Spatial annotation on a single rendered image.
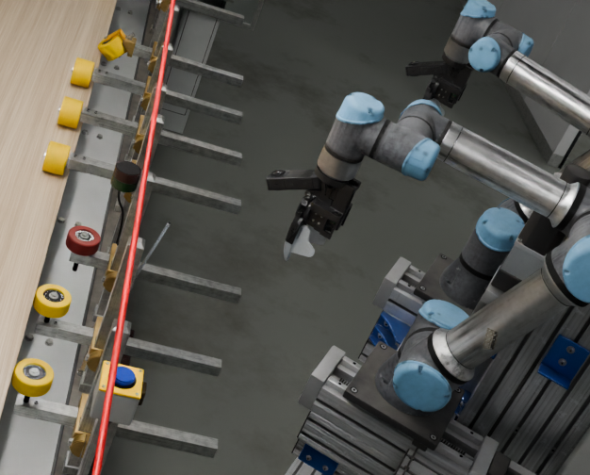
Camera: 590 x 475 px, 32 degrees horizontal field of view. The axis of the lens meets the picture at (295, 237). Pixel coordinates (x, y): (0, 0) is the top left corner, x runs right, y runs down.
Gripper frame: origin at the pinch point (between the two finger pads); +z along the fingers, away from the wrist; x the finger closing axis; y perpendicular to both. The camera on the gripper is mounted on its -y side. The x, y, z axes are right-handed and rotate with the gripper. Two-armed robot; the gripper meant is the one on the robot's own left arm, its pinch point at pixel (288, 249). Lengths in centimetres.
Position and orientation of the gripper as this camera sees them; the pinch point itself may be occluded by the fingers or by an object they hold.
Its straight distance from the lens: 202.0
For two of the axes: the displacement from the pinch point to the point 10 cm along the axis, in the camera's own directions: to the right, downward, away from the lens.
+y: 8.5, 4.9, -1.8
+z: -3.4, 7.8, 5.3
